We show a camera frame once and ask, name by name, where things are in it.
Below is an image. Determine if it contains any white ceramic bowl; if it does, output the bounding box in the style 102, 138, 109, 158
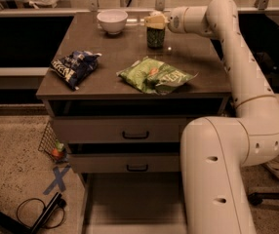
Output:
97, 9, 128, 35

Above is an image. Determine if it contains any green soda can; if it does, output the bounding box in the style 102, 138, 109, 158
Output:
146, 27, 165, 49

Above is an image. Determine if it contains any green chip bag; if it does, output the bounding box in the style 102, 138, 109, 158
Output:
117, 57, 197, 95

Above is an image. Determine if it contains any grey drawer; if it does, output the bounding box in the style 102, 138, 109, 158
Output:
51, 117, 191, 143
68, 153, 179, 174

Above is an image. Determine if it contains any black cable on floor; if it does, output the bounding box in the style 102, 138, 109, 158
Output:
16, 197, 67, 230

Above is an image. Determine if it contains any top grey drawer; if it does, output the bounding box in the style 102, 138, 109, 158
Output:
51, 117, 191, 143

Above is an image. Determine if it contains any bottom open drawer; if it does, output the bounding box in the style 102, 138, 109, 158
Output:
82, 173, 187, 234

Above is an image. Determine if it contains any grey drawer cabinet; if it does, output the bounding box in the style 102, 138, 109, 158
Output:
37, 12, 230, 229

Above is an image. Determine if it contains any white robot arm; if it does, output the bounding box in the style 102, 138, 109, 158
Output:
163, 0, 279, 234

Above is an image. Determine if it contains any middle grey drawer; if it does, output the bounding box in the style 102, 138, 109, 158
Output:
68, 153, 179, 174

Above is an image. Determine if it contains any black stand leg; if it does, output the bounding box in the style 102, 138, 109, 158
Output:
0, 192, 66, 234

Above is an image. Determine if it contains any blue chip bag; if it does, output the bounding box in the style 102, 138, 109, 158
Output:
50, 51, 101, 91

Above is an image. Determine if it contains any wire mesh basket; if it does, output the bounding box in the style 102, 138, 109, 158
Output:
38, 123, 67, 164

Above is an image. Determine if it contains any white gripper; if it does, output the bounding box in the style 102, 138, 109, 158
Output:
144, 7, 187, 33

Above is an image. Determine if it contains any black office chair base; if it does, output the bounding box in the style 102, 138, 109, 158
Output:
248, 192, 279, 206

